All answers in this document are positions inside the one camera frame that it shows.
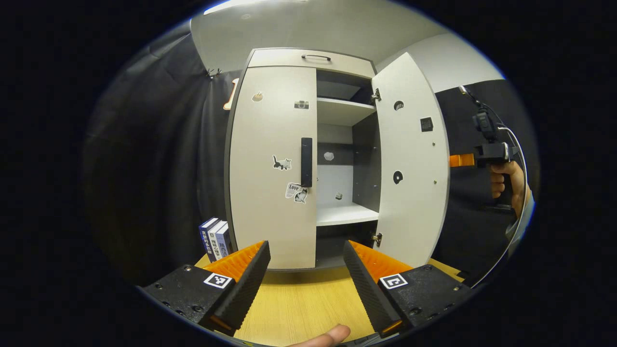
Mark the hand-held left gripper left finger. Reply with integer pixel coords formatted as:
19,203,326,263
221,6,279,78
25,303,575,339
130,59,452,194
140,240,271,337

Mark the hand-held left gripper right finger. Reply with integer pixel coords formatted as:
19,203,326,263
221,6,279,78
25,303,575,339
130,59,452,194
343,240,473,339

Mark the white shoe cabinet door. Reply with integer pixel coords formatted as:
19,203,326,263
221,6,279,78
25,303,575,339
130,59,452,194
372,52,451,268
228,66,319,270

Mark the black door handle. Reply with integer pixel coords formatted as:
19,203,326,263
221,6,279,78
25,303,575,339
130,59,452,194
301,137,313,188

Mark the white double-door shoe cabinet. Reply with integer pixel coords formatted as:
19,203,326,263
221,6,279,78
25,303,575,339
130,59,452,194
224,47,451,273

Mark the white cabinet shelf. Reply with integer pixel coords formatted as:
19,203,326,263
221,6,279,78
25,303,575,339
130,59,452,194
317,97,376,127
317,202,380,227

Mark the light blue book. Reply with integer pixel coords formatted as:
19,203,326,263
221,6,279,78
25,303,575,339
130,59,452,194
215,223,234,256

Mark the white spine book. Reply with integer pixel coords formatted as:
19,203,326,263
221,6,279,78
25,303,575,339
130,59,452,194
207,220,227,261

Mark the dark blue book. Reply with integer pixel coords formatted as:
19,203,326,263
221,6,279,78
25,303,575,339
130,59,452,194
199,217,220,263

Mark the black backdrop cloth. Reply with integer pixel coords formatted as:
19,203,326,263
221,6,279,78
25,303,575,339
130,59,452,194
82,22,538,290

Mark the ceiling light panel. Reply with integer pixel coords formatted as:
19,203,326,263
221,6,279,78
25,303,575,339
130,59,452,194
203,0,309,15

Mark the white cable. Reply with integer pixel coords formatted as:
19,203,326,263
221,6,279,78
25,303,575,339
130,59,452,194
470,126,529,288

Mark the black cable silver tip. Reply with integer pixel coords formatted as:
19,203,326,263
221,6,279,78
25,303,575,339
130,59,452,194
458,85,487,114

